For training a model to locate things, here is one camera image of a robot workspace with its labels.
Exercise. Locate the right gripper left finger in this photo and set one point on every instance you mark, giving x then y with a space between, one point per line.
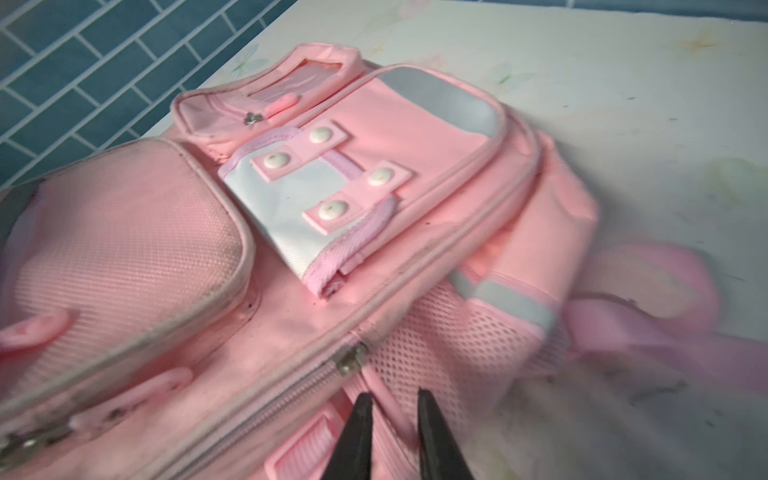
352 456

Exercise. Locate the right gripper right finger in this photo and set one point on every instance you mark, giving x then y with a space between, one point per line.
440 457

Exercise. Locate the pink student backpack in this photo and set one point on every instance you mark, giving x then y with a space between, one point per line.
208 304

